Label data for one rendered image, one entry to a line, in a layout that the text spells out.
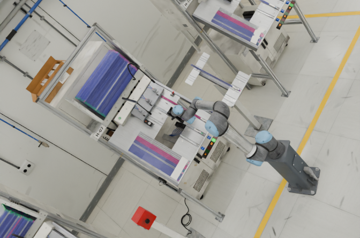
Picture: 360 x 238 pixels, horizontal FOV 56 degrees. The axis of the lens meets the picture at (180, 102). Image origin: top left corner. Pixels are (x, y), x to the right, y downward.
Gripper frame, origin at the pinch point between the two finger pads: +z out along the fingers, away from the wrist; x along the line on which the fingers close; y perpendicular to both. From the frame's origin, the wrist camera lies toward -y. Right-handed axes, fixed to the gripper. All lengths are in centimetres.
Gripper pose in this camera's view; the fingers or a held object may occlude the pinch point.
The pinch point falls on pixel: (173, 116)
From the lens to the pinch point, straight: 295.8
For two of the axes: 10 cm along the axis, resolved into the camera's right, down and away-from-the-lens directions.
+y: -8.4, -5.4, -0.5
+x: -5.1, 8.2, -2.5
